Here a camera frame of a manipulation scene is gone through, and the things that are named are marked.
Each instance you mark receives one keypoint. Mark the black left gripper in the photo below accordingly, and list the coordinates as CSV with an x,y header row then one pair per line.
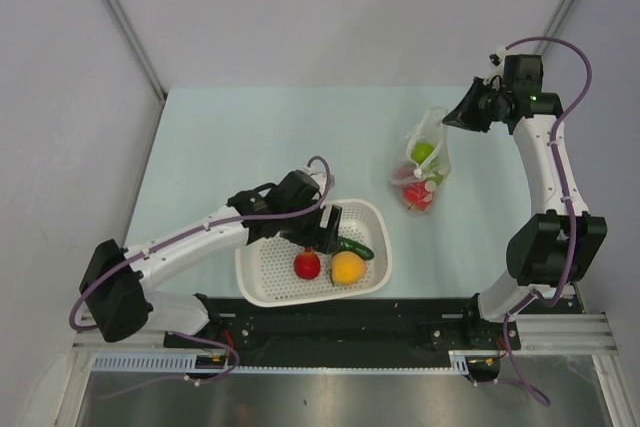
x,y
318,237

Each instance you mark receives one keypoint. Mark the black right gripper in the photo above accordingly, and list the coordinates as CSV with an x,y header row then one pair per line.
x,y
463,116

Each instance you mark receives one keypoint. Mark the green fake cucumber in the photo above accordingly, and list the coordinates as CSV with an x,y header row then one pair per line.
x,y
359,249

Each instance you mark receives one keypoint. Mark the red fake pepper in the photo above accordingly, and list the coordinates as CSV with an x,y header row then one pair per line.
x,y
307,265

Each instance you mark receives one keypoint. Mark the orange yellow fake fruit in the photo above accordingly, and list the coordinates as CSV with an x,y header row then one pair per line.
x,y
347,268

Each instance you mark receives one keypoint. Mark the clear polka dot zip bag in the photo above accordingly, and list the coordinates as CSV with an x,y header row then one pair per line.
x,y
436,168

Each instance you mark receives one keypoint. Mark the red fake apple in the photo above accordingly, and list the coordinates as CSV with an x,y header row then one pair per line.
x,y
419,196

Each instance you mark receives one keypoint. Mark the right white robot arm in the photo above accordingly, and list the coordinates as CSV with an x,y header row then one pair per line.
x,y
560,240

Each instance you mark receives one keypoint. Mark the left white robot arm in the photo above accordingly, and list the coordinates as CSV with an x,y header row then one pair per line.
x,y
119,287

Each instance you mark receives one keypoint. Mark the white perforated plastic basket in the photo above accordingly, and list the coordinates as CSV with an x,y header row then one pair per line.
x,y
265,269

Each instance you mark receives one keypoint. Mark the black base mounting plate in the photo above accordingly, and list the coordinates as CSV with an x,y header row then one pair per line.
x,y
367,309

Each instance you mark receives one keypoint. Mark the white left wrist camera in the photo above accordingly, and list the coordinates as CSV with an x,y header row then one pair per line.
x,y
323,180

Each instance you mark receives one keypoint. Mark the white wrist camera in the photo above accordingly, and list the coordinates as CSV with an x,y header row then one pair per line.
x,y
498,56
323,180

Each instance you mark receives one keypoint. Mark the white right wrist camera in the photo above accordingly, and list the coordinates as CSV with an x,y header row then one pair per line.
x,y
498,56

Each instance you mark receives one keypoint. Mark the white slotted cable duct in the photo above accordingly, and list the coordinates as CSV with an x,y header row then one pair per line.
x,y
440,363

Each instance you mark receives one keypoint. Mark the aluminium front rail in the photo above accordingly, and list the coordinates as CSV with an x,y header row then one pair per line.
x,y
563,334

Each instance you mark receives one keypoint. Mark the left aluminium frame post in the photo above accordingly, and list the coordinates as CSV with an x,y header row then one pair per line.
x,y
123,25

